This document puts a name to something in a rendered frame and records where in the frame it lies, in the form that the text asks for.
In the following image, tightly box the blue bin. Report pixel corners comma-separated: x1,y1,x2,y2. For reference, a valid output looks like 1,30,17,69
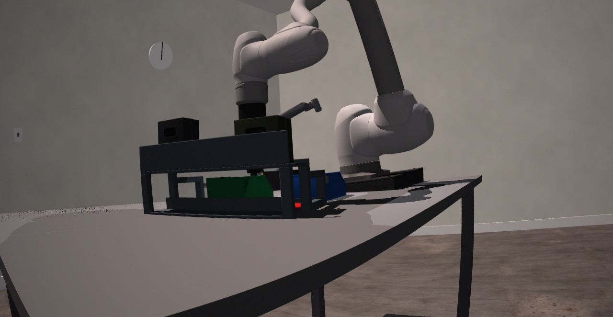
293,172,346,201

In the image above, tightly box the green bin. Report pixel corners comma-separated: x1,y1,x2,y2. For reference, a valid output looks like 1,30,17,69
206,175,273,198

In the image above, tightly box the olive green tool case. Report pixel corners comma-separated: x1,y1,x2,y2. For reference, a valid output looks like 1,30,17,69
234,115,294,163

